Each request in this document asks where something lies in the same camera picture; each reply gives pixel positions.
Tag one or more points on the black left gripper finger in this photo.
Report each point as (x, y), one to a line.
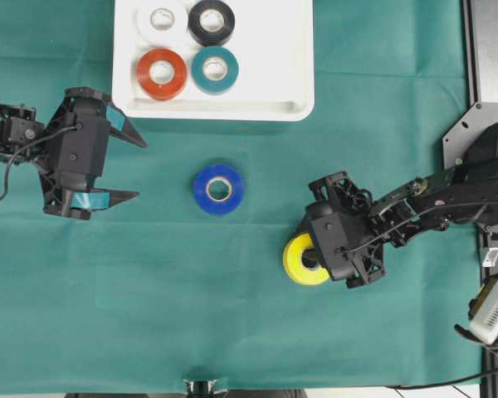
(100, 199)
(122, 128)

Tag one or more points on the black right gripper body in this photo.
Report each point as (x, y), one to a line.
(345, 196)

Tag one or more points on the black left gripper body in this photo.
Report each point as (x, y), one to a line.
(77, 102)

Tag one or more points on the red tape roll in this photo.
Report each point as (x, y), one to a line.
(161, 73)

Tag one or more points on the yellow tape roll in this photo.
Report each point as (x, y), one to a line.
(294, 266)

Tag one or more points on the blue tape roll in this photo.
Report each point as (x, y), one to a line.
(219, 189)

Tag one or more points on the teal tape roll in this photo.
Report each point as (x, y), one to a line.
(214, 70)

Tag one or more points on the white tape roll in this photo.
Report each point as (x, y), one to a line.
(161, 22)

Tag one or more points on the black tape roll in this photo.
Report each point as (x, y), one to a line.
(211, 23)

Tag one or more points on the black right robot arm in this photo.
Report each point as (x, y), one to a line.
(405, 213)

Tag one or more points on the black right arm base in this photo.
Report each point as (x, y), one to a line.
(477, 137)

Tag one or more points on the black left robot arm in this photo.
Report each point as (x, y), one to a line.
(22, 136)

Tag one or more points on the white plastic case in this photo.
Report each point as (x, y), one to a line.
(273, 44)

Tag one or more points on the white perforated device box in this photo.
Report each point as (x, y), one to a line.
(485, 322)

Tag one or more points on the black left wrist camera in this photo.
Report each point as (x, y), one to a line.
(78, 156)

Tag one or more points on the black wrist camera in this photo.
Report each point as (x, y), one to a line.
(78, 156)
(333, 234)

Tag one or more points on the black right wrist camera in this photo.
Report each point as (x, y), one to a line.
(333, 234)

